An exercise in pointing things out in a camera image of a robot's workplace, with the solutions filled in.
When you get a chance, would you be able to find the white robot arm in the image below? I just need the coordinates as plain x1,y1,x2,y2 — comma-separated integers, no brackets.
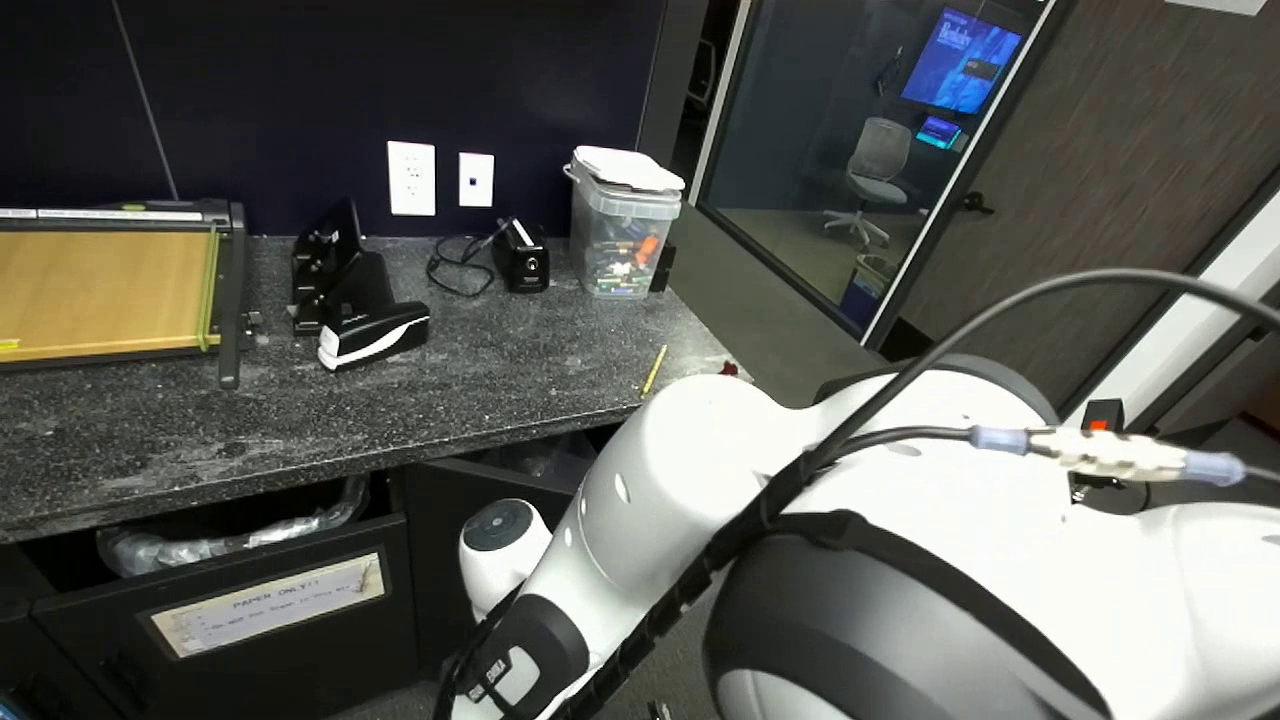
436,361,1280,720

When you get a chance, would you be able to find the black left cupboard door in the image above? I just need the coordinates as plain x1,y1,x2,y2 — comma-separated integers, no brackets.
0,512,418,720

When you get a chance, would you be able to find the white label on cupboard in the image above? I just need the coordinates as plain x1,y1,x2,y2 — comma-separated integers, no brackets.
154,551,387,660

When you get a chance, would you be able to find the yellow pencil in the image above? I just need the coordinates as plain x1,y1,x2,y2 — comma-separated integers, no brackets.
640,346,672,396

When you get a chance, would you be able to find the black pencil sharpener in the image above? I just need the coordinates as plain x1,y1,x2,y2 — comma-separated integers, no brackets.
493,215,549,292

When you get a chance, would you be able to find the clear plastic storage container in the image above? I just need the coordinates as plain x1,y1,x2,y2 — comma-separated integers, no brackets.
566,146,686,295

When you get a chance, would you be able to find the black and white stapler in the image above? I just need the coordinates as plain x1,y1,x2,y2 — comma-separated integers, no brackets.
315,299,434,372

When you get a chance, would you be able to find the glass window panel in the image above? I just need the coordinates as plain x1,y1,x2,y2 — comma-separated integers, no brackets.
698,0,1071,346

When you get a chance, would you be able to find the yellow paper cutter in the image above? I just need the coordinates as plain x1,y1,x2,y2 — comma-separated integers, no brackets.
0,201,248,387

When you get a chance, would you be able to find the black power cord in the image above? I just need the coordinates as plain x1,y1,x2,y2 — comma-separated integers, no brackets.
426,232,503,304

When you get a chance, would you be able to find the white wall outlet plate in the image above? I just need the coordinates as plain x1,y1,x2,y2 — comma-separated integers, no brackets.
457,152,498,210

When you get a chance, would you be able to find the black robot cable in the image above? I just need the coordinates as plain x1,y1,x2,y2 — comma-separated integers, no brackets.
434,263,1280,720

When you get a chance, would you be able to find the white wall switch plate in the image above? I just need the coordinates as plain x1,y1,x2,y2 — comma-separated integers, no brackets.
387,141,436,215

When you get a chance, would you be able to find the white cable connector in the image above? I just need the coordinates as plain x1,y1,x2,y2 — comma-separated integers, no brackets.
968,426,1248,488

